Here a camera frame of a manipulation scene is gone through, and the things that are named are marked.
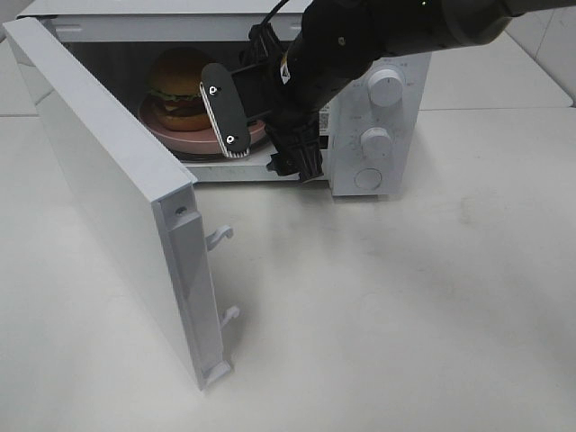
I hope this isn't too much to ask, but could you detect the white microwave door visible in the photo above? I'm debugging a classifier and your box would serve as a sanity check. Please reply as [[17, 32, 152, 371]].
[[4, 18, 239, 389]]

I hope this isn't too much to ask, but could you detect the burger with lettuce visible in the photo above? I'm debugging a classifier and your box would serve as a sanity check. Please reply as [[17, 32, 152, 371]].
[[148, 47, 213, 131]]

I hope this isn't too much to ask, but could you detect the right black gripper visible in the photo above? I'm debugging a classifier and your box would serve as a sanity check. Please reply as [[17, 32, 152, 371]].
[[231, 26, 360, 183]]

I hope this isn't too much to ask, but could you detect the pink round plate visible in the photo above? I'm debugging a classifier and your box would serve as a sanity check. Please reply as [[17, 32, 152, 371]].
[[138, 96, 271, 154]]

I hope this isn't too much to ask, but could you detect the white timer knob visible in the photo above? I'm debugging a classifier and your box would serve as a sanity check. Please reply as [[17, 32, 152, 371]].
[[360, 127, 393, 159]]

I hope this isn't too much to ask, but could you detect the upper white power knob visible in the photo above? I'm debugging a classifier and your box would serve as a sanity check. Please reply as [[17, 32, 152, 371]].
[[367, 67, 405, 107]]

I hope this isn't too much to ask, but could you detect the white microwave oven body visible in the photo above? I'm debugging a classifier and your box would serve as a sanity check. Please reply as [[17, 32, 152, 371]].
[[5, 1, 430, 196]]

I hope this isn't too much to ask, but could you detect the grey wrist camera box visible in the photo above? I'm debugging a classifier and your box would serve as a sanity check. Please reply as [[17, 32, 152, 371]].
[[200, 63, 251, 159]]

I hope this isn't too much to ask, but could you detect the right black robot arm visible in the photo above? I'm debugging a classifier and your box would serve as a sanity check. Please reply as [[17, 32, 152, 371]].
[[234, 0, 571, 182]]

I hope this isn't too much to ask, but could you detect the round door release button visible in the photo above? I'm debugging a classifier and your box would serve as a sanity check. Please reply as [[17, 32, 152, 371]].
[[355, 168, 383, 191]]

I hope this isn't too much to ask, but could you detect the glass microwave turntable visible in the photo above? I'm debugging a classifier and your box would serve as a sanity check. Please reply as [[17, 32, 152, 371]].
[[170, 142, 274, 162]]

